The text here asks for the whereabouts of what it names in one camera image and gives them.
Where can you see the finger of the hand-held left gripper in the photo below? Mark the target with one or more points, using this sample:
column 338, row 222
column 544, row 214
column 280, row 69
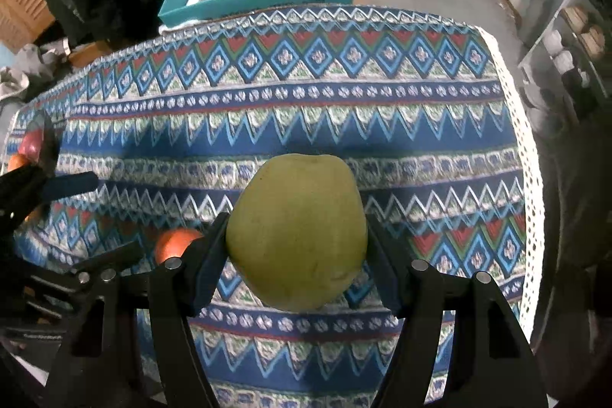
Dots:
column 110, row 259
column 71, row 186

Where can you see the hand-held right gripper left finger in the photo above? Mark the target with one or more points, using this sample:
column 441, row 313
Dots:
column 210, row 264

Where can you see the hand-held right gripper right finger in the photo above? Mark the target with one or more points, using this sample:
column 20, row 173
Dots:
column 382, row 274

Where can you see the red apple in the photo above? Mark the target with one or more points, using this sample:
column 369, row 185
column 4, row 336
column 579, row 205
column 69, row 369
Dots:
column 29, row 145

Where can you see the yellow-green pear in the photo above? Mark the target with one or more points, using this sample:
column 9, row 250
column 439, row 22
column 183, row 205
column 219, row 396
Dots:
column 296, row 236

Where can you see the orange fruit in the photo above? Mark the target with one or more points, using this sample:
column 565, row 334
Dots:
column 174, row 243
column 34, row 213

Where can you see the red-orange fruit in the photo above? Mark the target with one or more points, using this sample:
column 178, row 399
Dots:
column 19, row 162

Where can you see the grey hoodie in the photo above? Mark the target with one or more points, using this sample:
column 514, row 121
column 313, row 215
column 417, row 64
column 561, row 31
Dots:
column 19, row 73

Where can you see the blue patterned tablecloth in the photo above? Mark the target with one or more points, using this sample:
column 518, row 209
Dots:
column 334, row 102

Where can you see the wooden furniture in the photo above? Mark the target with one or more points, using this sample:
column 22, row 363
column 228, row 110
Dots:
column 21, row 1

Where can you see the white shelf unit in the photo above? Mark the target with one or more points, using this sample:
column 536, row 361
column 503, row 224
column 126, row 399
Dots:
column 569, row 54

